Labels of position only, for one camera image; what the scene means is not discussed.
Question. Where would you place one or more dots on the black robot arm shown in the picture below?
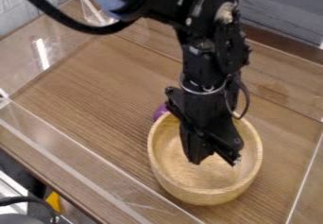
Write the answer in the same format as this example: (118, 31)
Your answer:
(215, 53)

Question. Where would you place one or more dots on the yellow black device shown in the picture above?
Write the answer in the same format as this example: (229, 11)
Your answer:
(60, 206)

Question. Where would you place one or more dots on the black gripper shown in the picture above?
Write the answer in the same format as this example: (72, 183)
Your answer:
(206, 123)

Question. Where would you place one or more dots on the clear acrylic enclosure wall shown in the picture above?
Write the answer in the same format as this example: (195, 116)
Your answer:
(79, 95)

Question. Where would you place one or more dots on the purple toy eggplant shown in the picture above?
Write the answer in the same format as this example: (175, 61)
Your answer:
(162, 109)

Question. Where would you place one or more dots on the brown wooden bowl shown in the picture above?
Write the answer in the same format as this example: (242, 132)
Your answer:
(213, 182)

